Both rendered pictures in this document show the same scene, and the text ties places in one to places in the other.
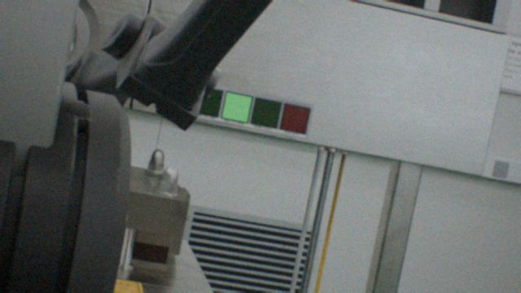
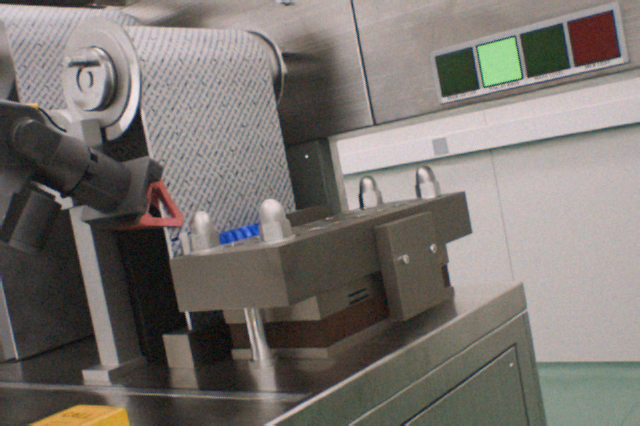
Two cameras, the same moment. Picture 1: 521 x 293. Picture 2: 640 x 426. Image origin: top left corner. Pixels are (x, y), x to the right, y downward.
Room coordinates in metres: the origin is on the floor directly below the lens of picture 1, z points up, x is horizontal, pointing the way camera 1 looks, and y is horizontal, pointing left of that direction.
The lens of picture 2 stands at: (1.02, -0.51, 1.09)
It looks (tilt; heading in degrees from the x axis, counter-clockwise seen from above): 3 degrees down; 48
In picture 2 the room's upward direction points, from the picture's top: 11 degrees counter-clockwise
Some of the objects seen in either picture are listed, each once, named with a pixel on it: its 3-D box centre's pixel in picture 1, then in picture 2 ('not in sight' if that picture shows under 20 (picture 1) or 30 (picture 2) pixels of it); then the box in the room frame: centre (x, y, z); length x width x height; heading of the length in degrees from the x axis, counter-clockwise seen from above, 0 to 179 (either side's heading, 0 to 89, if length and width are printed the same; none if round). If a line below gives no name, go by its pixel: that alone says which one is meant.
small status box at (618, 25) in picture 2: (251, 110); (522, 56); (1.86, 0.03, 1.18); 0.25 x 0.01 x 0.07; 101
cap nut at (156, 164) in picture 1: (156, 160); (426, 181); (1.83, 0.19, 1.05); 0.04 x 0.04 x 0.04
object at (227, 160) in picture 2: not in sight; (228, 179); (1.60, 0.32, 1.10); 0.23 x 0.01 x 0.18; 11
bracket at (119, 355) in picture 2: not in sight; (89, 250); (1.43, 0.38, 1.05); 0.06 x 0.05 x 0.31; 11
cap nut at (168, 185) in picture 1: (169, 180); (273, 220); (1.51, 0.13, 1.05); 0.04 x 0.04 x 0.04
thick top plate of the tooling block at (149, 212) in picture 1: (132, 194); (338, 244); (1.66, 0.21, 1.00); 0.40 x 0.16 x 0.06; 11
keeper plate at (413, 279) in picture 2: (178, 220); (413, 264); (1.70, 0.12, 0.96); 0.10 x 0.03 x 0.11; 11
